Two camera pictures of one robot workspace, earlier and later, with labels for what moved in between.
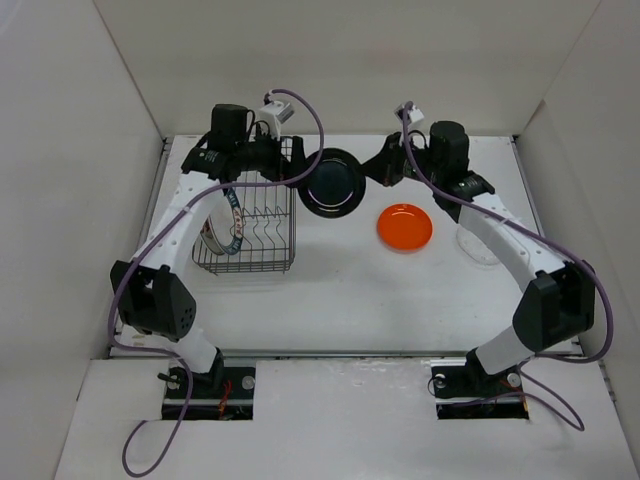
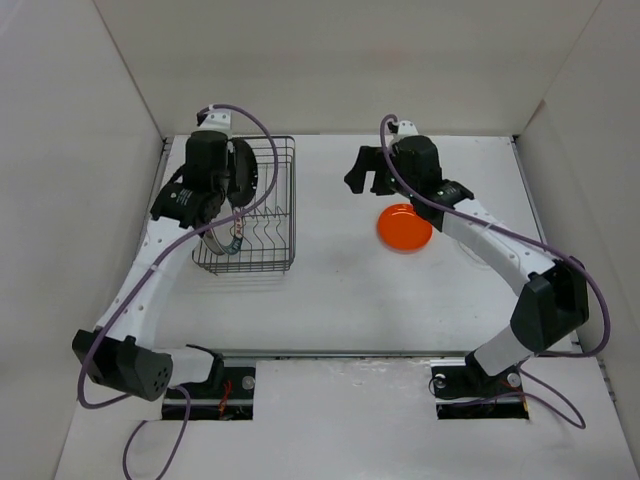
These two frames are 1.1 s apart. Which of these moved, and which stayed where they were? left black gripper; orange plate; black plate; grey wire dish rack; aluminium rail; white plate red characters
Moved: left black gripper; black plate
Stayed: white plate red characters; aluminium rail; orange plate; grey wire dish rack
